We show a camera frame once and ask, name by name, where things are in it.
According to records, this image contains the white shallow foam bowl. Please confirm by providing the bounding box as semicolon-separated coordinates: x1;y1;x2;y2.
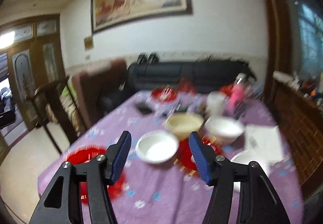
231;150;271;177

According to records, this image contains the red gold-rimmed plate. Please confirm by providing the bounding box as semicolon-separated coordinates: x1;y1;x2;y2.
176;135;222;172
65;144;126;204

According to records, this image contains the large white foam bowl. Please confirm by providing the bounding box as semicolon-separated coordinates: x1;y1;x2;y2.
204;116;245;144

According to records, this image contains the small white foam bowl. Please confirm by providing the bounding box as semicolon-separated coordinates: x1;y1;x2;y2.
135;130;179;164

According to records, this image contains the cream plastic bowl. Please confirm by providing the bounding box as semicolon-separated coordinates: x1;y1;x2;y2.
163;112;204;141

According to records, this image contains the lined paper notepad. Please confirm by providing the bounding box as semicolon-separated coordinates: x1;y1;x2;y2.
244;125;284;164

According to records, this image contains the wooden sideboard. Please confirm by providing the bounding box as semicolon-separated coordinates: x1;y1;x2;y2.
273;71;322;198

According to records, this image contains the purple floral tablecloth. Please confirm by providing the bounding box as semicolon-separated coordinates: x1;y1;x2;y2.
37;89;303;224

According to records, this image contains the dark wooden chair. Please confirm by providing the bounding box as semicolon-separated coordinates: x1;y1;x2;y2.
25;76;85;154

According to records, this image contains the white plastic jar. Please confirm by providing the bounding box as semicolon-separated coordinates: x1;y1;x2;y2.
206;92;226;116

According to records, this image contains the pink water bottle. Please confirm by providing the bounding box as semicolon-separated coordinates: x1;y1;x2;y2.
229;73;246;110

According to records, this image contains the brown armchair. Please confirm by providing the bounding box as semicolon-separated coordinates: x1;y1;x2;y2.
72;58;127;128

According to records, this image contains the black smartphone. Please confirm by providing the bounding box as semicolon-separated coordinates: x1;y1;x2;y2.
135;102;154;115

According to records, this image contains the small red dish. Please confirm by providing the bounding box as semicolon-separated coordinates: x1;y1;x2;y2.
151;86;177;102

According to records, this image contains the black leather sofa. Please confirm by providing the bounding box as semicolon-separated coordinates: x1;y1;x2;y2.
99;58;257;114

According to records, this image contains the wooden glass door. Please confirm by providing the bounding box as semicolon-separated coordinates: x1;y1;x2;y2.
1;14;65;131

